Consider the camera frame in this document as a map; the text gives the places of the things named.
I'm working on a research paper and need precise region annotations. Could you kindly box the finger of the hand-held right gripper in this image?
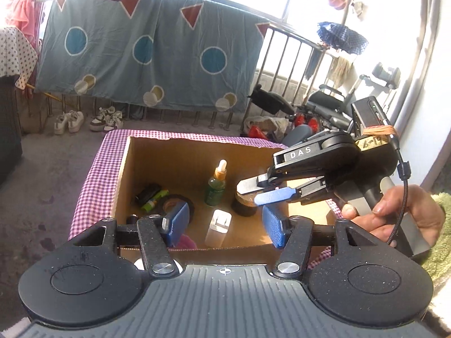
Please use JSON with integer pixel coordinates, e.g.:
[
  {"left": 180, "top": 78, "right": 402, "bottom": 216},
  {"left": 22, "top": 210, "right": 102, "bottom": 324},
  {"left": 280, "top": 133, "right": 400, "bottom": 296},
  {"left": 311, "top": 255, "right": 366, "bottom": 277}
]
[
  {"left": 254, "top": 179, "right": 335, "bottom": 206},
  {"left": 237, "top": 171, "right": 304, "bottom": 195}
]

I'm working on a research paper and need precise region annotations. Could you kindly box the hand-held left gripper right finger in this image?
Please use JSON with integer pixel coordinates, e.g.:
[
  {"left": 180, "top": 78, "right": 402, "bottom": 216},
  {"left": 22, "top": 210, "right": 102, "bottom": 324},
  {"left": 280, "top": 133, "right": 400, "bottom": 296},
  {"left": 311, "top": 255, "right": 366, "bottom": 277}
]
[{"left": 262, "top": 205, "right": 383, "bottom": 279}]

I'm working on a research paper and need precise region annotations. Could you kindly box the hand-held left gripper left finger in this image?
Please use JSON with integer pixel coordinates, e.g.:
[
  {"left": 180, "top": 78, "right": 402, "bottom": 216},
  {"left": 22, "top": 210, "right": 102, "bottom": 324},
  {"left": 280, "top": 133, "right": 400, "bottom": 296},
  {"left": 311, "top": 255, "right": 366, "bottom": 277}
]
[{"left": 67, "top": 202, "right": 191, "bottom": 278}]

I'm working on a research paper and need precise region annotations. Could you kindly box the gold round tin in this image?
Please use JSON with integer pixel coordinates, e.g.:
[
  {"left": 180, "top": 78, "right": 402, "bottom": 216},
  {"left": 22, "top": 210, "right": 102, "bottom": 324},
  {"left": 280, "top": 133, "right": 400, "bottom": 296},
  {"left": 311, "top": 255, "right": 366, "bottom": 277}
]
[{"left": 231, "top": 190, "right": 266, "bottom": 218}]

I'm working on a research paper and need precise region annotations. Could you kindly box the pink plastic lid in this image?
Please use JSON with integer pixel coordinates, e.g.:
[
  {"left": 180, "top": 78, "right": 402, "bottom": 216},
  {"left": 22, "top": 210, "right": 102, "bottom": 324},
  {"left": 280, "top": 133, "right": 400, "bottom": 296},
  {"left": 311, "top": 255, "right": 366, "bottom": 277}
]
[{"left": 175, "top": 234, "right": 197, "bottom": 250}]

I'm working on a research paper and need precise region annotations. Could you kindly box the black tape roll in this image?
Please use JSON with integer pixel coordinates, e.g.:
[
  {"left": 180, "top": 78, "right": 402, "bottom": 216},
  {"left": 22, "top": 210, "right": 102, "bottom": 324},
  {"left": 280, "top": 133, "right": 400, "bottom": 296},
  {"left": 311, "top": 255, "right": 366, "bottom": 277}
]
[{"left": 157, "top": 194, "right": 195, "bottom": 224}]

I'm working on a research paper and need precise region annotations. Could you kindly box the green glue stick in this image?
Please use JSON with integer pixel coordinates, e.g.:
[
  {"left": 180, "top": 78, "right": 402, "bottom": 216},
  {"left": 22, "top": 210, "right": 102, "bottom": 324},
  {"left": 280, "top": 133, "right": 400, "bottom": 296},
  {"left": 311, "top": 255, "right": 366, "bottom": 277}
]
[{"left": 143, "top": 189, "right": 169, "bottom": 209}]

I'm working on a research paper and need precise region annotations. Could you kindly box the green dropper bottle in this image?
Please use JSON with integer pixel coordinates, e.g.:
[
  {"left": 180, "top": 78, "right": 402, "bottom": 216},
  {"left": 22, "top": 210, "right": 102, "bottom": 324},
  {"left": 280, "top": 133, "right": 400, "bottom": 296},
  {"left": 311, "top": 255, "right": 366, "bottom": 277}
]
[{"left": 205, "top": 159, "right": 228, "bottom": 208}]

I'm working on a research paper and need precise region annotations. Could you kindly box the white charger plug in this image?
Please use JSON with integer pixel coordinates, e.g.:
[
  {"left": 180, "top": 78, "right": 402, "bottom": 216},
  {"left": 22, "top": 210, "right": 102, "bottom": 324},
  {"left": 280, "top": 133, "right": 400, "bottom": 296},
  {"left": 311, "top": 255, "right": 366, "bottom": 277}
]
[{"left": 204, "top": 209, "right": 233, "bottom": 249}]

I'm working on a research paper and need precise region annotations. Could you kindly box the black glossy oval case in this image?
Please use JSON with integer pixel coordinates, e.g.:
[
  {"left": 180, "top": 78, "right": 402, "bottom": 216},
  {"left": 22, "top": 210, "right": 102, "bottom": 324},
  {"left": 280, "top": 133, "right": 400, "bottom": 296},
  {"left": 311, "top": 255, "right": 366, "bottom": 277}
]
[{"left": 136, "top": 183, "right": 163, "bottom": 204}]

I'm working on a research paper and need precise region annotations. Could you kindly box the cardboard box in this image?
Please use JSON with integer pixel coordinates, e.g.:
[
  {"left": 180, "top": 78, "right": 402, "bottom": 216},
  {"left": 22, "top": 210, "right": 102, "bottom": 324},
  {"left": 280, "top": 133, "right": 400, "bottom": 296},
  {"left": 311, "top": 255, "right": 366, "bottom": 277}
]
[{"left": 111, "top": 137, "right": 341, "bottom": 266}]

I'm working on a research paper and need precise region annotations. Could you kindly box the person's right forearm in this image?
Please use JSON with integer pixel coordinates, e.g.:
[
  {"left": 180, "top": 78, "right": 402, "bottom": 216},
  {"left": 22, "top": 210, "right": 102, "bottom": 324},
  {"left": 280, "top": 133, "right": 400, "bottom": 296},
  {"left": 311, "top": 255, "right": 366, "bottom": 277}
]
[{"left": 419, "top": 192, "right": 451, "bottom": 289}]

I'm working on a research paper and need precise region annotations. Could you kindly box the person's right hand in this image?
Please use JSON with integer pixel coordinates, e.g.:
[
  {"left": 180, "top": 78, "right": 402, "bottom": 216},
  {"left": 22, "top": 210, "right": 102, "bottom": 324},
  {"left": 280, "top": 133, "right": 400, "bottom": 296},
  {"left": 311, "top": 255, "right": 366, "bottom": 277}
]
[{"left": 341, "top": 184, "right": 446, "bottom": 250}]

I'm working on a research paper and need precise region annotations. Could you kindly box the grey padded seat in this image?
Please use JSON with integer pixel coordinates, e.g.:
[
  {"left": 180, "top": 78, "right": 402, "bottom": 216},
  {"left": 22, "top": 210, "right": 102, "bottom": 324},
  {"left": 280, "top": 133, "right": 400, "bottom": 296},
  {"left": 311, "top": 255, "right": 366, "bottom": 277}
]
[{"left": 282, "top": 127, "right": 313, "bottom": 147}]

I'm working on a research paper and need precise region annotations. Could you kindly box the black wheelchair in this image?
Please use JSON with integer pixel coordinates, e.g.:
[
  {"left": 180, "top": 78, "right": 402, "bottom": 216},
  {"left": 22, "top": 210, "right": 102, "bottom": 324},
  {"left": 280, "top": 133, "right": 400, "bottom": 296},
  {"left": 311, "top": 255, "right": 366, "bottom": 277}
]
[{"left": 305, "top": 63, "right": 402, "bottom": 131}]

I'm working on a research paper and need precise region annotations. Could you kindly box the beige cloth bag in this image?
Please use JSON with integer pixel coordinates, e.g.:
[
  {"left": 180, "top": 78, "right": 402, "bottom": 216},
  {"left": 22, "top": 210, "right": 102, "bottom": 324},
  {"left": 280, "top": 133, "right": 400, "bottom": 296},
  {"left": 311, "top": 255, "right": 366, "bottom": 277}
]
[{"left": 244, "top": 115, "right": 290, "bottom": 141}]

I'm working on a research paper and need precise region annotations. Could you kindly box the black seat cushion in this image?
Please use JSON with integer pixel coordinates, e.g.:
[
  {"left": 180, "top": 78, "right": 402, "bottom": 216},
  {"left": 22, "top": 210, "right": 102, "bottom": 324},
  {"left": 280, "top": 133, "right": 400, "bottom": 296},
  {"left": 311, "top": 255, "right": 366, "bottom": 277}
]
[{"left": 247, "top": 84, "right": 294, "bottom": 117}]

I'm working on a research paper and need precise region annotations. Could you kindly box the beige hanging cloth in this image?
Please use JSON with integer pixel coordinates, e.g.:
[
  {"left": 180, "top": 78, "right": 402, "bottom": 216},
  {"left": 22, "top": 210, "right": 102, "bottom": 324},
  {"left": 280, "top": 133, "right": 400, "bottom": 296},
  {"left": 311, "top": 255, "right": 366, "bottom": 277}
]
[{"left": 327, "top": 55, "right": 354, "bottom": 87}]

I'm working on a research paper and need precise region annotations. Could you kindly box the red checked tablecloth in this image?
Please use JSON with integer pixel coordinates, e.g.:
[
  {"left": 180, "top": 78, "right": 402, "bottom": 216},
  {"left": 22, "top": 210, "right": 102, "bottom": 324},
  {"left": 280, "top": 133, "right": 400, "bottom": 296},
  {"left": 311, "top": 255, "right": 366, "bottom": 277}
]
[{"left": 68, "top": 129, "right": 344, "bottom": 242}]

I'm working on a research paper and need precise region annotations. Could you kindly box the dark blue hanging cloth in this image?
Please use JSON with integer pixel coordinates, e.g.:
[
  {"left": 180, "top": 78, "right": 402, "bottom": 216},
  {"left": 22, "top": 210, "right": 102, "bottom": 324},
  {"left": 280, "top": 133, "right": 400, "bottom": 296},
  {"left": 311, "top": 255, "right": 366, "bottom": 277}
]
[{"left": 305, "top": 47, "right": 323, "bottom": 80}]

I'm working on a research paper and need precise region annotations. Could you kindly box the blue checked hanging cloth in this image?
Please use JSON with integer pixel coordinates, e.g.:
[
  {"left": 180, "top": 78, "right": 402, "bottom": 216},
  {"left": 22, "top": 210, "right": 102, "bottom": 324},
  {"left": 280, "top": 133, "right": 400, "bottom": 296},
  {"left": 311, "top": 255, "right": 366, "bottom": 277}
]
[{"left": 317, "top": 21, "right": 369, "bottom": 55}]

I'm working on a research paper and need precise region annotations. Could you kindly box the metal window railing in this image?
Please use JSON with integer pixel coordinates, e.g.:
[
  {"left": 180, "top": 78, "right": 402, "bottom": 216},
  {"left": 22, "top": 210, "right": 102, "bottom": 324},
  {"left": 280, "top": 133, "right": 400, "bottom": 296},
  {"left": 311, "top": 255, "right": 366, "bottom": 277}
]
[{"left": 35, "top": 23, "right": 339, "bottom": 131}]

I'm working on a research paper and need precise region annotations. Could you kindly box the blue patterned blanket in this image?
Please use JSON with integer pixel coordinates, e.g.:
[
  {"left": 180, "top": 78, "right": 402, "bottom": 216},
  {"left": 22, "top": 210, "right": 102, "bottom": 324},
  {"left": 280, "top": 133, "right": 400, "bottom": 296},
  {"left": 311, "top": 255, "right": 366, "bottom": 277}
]
[{"left": 34, "top": 0, "right": 270, "bottom": 112}]

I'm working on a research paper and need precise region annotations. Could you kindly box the white fluffy cloth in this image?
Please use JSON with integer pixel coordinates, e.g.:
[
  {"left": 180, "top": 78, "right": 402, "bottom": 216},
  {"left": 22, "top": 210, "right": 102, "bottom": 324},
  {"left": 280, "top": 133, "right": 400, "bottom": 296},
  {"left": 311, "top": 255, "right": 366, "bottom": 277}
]
[{"left": 425, "top": 287, "right": 451, "bottom": 328}]

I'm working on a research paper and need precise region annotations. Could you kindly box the yellow pole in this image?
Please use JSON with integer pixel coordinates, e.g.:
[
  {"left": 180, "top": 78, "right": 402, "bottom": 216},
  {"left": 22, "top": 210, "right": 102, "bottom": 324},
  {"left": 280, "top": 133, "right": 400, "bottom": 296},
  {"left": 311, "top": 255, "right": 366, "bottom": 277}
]
[{"left": 26, "top": 84, "right": 66, "bottom": 102}]

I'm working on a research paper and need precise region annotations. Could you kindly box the dark grey cabinet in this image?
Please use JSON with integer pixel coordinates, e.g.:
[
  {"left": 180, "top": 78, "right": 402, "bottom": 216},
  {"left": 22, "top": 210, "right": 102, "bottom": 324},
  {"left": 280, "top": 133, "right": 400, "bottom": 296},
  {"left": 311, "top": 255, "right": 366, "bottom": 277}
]
[{"left": 0, "top": 75, "right": 23, "bottom": 184}]

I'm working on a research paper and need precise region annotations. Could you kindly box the white polka-dot cloth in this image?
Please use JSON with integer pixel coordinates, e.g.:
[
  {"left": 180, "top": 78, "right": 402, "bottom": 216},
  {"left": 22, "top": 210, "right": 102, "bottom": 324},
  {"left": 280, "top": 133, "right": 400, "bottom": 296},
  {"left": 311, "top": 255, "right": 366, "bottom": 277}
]
[{"left": 0, "top": 26, "right": 39, "bottom": 90}]

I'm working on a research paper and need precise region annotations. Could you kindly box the pink hanging garment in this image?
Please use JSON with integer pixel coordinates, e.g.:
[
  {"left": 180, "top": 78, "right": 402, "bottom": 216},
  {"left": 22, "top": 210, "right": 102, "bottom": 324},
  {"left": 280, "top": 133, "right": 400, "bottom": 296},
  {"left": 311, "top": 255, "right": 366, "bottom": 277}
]
[{"left": 5, "top": 0, "right": 46, "bottom": 48}]

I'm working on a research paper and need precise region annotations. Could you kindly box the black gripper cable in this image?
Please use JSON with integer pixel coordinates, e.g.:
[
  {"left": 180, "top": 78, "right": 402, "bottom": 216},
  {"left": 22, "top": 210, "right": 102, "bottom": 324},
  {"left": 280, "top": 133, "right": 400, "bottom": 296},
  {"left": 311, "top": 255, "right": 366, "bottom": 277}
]
[{"left": 386, "top": 141, "right": 414, "bottom": 245}]

